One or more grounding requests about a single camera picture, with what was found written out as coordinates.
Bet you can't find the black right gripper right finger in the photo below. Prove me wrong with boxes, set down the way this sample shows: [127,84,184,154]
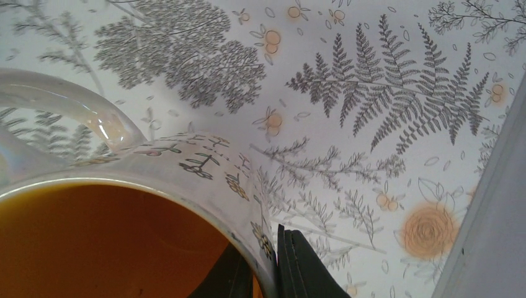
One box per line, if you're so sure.
[277,225,350,298]

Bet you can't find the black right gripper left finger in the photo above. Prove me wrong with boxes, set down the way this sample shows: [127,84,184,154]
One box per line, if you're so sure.
[188,244,253,298]

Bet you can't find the floral iridescent white mug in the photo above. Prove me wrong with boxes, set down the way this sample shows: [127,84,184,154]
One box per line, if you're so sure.
[1,68,279,297]

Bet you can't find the floral patterned table mat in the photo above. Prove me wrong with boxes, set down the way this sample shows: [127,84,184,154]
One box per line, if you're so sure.
[1,1,525,297]

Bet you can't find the aluminium mounting rail frame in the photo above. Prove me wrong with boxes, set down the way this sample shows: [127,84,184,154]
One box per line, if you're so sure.
[433,82,525,297]

